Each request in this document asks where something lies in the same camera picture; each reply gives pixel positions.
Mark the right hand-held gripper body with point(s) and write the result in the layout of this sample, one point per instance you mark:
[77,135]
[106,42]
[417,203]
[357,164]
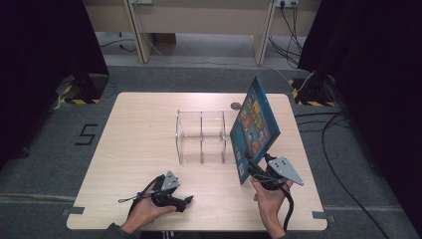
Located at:
[278,171]

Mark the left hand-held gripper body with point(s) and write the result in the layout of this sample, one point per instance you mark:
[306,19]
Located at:
[166,191]

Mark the blue picture book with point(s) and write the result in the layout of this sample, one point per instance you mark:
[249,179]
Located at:
[253,129]

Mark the clear acrylic book rack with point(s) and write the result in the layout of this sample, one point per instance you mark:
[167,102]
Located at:
[200,137]

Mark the person's left hand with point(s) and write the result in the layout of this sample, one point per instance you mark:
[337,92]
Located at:
[146,210]

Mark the person's right hand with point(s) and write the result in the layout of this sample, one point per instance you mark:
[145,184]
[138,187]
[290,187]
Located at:
[272,202]

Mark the grey round table grommet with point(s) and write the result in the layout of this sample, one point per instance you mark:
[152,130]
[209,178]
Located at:
[235,106]

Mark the grey tape strip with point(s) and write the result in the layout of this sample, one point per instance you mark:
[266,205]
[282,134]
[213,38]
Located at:
[322,215]
[73,210]

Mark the black stand base, hazard tape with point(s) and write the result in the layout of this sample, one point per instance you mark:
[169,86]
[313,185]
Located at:
[88,88]
[312,94]

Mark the black curtain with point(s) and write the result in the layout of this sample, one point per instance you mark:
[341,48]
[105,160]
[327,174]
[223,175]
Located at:
[375,83]
[40,66]

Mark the beige wooden desk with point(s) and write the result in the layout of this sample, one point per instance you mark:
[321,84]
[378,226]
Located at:
[199,20]

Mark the white wall socket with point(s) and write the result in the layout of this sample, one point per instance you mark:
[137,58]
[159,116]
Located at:
[142,1]
[287,3]

